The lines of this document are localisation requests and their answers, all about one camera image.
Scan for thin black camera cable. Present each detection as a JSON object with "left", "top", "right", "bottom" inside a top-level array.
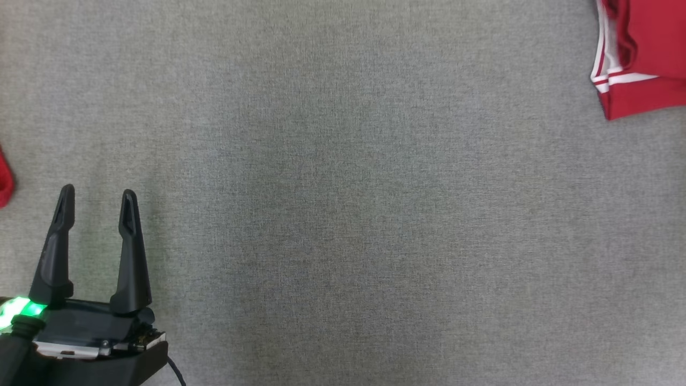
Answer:
[{"left": 167, "top": 357, "right": 187, "bottom": 386}]

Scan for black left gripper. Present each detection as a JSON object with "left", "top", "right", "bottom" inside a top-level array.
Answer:
[{"left": 0, "top": 184, "right": 156, "bottom": 344}]

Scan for red shorts with white stripes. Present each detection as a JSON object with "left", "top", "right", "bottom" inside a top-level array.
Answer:
[{"left": 0, "top": 147, "right": 15, "bottom": 209}]

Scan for thick black gripper cable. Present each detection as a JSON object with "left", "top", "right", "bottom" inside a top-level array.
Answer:
[{"left": 0, "top": 315, "right": 46, "bottom": 386}]

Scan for red basketball jersey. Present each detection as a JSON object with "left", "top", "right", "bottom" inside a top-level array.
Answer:
[{"left": 590, "top": 0, "right": 686, "bottom": 121}]

